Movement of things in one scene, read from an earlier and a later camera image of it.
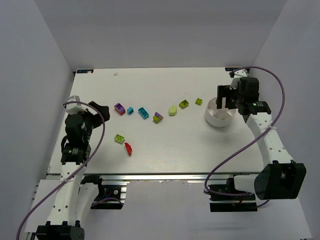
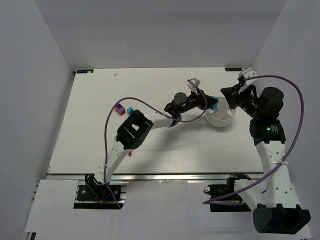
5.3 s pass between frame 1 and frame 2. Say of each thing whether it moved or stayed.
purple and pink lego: stayed
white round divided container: stayed
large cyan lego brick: moved
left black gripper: moved
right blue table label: stayed
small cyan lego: stayed
